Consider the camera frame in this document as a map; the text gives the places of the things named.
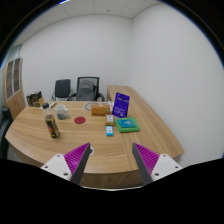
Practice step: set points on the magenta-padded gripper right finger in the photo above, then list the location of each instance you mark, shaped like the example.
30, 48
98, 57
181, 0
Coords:
156, 165

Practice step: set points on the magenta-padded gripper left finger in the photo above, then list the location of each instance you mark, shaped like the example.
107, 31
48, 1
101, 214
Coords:
68, 165

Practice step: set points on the clear bottle with black cap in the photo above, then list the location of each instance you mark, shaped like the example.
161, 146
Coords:
52, 126

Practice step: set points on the flat round red coaster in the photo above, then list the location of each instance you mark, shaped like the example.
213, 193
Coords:
80, 120

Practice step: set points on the small light blue box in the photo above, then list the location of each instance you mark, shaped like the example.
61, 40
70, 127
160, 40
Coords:
109, 131

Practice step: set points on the white and grey mug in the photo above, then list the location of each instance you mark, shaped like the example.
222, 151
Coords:
61, 111

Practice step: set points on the small golden-brown packet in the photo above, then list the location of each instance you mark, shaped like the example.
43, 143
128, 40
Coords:
110, 120

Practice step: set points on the white paper with grey print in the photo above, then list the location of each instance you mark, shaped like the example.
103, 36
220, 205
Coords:
87, 106

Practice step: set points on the orange-brown wooden box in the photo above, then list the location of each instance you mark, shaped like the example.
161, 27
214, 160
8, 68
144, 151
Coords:
100, 110

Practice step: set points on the purple standing pouch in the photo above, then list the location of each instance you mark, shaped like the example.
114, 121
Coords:
120, 105

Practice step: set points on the dark padded armchair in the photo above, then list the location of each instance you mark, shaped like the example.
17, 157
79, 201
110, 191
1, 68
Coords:
4, 130

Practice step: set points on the brown box with dark packs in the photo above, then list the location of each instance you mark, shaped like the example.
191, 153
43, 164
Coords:
35, 99

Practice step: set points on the black office chair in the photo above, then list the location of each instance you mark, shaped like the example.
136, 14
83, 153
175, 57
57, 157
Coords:
62, 88

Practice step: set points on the grey mesh office chair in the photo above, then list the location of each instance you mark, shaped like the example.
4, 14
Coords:
86, 88

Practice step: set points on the wooden cabinet shelf unit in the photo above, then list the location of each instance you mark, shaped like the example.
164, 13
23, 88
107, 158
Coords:
15, 90

